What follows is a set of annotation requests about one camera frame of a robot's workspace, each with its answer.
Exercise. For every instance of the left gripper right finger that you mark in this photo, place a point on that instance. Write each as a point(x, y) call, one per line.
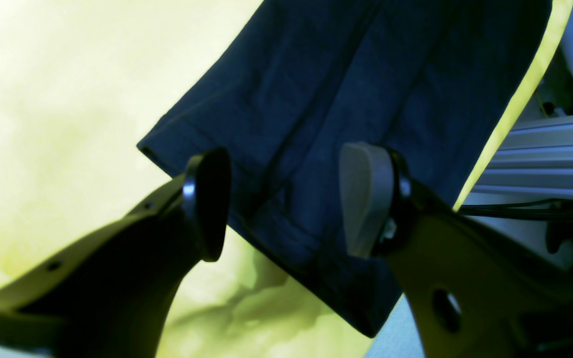
point(473, 292)

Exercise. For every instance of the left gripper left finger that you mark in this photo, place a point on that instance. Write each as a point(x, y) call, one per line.
point(108, 294)

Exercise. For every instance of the dark navy T-shirt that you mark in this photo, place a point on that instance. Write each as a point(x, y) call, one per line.
point(428, 78)

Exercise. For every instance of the yellow table cloth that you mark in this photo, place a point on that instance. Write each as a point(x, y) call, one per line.
point(80, 82)

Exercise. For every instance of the grey aluminium frame rail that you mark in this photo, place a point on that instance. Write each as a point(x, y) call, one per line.
point(535, 159)

